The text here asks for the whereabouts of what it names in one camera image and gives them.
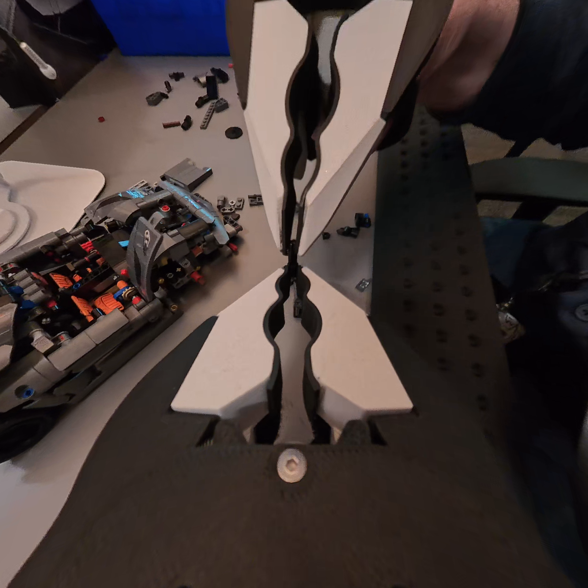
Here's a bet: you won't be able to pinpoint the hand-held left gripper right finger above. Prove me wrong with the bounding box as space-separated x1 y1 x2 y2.
296 266 414 444

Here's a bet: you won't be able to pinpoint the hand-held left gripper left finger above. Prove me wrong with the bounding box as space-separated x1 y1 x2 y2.
171 268 288 444

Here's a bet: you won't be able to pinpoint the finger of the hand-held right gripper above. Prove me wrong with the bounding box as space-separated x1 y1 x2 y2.
294 0 456 259
226 0 322 258

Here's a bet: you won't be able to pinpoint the black lego connector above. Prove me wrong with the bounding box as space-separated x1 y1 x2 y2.
284 239 303 319

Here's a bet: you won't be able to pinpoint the lego car model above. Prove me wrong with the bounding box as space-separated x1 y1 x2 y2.
0 220 184 460

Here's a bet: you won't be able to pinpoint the person's right forearm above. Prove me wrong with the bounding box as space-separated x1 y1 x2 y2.
452 0 588 150

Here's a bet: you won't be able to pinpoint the scattered dark lego pieces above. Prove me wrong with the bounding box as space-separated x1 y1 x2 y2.
145 66 230 131

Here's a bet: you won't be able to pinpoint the dark grey lego panel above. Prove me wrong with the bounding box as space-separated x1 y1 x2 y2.
160 157 213 190

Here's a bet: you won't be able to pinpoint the grey lego car section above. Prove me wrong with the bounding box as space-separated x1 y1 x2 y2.
84 178 240 299

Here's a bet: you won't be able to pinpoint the person's right hand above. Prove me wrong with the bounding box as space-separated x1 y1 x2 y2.
419 0 522 113

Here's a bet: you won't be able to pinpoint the black perforated board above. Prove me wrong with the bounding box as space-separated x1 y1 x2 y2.
370 108 511 465

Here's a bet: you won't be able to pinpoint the blue storage bin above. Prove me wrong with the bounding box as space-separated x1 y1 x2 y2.
89 0 230 57

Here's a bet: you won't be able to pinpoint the white book stand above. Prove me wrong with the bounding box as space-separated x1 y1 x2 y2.
0 28 107 257

